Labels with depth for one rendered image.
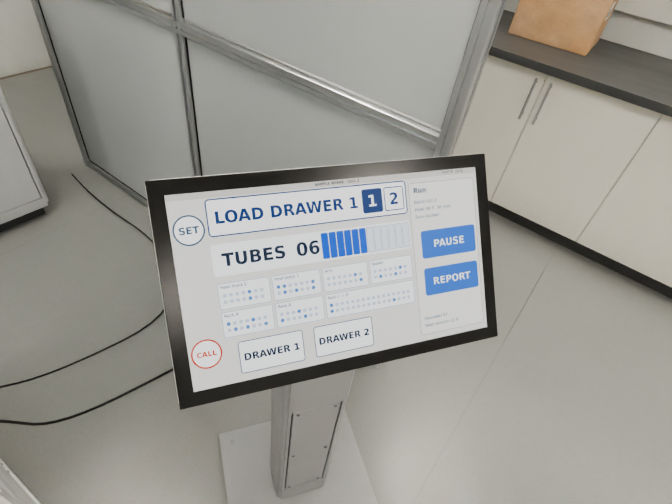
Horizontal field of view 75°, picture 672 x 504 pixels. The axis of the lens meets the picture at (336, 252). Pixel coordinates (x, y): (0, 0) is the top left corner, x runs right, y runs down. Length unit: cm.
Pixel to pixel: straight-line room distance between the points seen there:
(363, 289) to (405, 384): 120
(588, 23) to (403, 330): 211
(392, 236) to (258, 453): 110
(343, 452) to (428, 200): 111
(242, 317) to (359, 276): 18
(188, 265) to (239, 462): 108
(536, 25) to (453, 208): 198
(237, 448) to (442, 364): 88
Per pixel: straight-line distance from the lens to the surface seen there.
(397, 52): 116
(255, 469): 160
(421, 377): 188
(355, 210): 65
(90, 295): 216
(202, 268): 61
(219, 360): 64
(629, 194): 253
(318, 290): 64
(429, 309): 72
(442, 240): 72
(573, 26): 261
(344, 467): 162
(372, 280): 67
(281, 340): 64
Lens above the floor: 155
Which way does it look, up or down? 44 degrees down
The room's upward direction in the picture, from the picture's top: 9 degrees clockwise
